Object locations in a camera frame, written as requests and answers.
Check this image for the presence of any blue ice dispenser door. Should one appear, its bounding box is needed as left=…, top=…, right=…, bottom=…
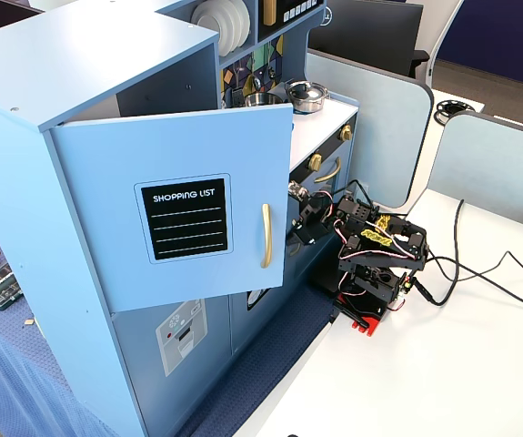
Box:
left=110, top=294, right=236, bottom=437

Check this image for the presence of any gold shopping list door handle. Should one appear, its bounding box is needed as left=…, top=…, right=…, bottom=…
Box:
left=259, top=203, right=274, bottom=269

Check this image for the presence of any blue shopping list door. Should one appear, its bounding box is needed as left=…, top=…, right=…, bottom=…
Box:
left=49, top=102, right=295, bottom=314

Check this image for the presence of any black toy microwave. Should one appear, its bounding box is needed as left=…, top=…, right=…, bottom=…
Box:
left=258, top=0, right=327, bottom=42

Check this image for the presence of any grey blue partition panel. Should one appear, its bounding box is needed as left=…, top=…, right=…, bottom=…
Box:
left=305, top=48, right=434, bottom=208
left=424, top=110, right=523, bottom=233

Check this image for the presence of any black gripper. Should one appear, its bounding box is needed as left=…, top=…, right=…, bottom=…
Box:
left=289, top=193, right=336, bottom=247

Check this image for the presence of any steel frying pan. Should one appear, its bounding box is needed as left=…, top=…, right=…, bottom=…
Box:
left=243, top=92, right=286, bottom=109

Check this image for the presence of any white curved frame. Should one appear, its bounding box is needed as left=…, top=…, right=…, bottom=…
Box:
left=427, top=0, right=467, bottom=87

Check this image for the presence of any navy blue mat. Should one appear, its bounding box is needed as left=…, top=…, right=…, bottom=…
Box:
left=174, top=279, right=339, bottom=437

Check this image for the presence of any light blue mesh cloth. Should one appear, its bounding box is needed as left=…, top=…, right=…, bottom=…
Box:
left=0, top=181, right=148, bottom=437

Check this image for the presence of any black computer monitor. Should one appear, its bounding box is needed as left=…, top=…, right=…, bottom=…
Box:
left=308, top=0, right=431, bottom=79

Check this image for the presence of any steel pot with lid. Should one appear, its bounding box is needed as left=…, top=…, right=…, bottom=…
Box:
left=285, top=80, right=330, bottom=115

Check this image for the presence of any gold oven door handle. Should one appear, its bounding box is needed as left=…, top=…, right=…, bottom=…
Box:
left=314, top=158, right=342, bottom=184

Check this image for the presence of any yellow tag on arm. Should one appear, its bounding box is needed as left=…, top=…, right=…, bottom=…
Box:
left=360, top=215, right=393, bottom=247

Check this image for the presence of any white toy plate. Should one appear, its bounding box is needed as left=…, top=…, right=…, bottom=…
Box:
left=228, top=0, right=252, bottom=52
left=217, top=0, right=243, bottom=49
left=190, top=0, right=233, bottom=45

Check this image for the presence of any blue oven door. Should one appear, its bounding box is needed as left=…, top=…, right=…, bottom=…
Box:
left=295, top=138, right=357, bottom=215

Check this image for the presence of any red table clamp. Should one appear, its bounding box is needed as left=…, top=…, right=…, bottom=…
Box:
left=337, top=293, right=387, bottom=338

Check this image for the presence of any blue wooden play kitchen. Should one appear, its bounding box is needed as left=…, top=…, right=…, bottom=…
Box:
left=0, top=0, right=361, bottom=437

